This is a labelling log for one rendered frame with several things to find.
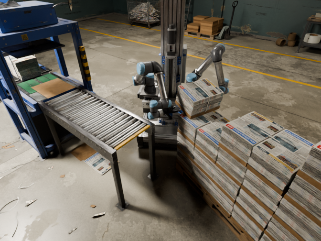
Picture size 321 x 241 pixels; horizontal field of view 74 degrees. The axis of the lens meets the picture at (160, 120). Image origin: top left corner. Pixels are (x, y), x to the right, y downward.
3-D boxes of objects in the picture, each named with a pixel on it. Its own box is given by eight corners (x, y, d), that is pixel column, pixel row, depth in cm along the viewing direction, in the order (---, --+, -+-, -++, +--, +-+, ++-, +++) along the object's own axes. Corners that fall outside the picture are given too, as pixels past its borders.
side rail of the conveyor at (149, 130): (155, 132, 219) (155, 123, 212) (151, 135, 216) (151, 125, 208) (80, 93, 289) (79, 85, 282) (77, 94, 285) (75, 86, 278)
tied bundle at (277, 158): (276, 149, 176) (285, 127, 163) (312, 172, 156) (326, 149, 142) (245, 168, 160) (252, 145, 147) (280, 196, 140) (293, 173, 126)
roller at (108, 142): (142, 124, 219) (143, 121, 216) (106, 149, 190) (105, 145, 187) (139, 122, 221) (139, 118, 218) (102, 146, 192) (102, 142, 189)
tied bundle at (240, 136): (247, 130, 196) (253, 109, 183) (276, 149, 176) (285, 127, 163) (217, 146, 180) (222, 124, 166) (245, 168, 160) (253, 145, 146)
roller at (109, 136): (137, 122, 223) (138, 119, 219) (101, 146, 194) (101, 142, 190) (134, 119, 225) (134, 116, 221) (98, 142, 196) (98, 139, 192)
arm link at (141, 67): (144, 85, 258) (155, 70, 206) (133, 87, 254) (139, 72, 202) (142, 76, 259) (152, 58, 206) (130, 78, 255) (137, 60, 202)
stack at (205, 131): (198, 156, 284) (205, 103, 236) (278, 230, 204) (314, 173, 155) (175, 168, 268) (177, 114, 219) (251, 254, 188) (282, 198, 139)
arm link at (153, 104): (159, 98, 211) (159, 107, 217) (148, 100, 208) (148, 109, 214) (162, 102, 205) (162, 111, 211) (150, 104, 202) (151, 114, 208)
